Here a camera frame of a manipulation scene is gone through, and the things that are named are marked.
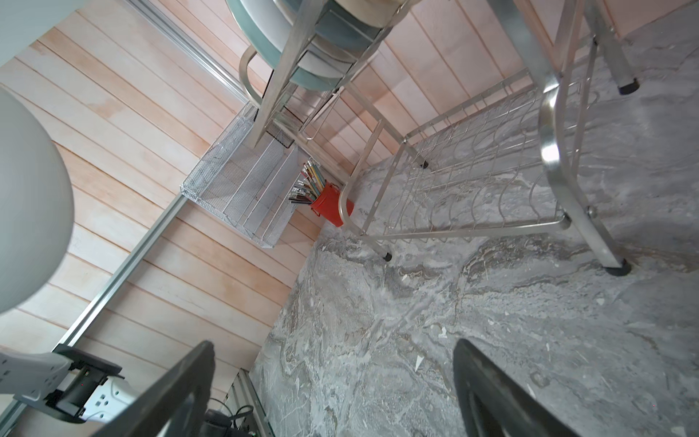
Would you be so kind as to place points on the red pencil cup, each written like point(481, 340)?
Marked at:
point(327, 205)

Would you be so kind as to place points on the white mesh wall shelf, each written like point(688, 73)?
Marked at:
point(248, 189)

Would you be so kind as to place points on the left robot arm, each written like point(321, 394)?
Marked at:
point(67, 384)

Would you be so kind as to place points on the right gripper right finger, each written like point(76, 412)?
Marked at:
point(493, 404)

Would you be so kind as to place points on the pencils bundle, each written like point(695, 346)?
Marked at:
point(309, 185)

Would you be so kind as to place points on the green rimmed white plate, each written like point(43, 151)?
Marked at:
point(342, 35)

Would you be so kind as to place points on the pale green glass plate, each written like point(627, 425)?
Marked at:
point(378, 13)

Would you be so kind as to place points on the steel dish rack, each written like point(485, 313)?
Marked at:
point(507, 170)

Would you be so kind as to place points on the orange sunburst plate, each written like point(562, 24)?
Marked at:
point(37, 204)

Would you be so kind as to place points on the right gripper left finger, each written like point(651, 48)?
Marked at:
point(175, 405)

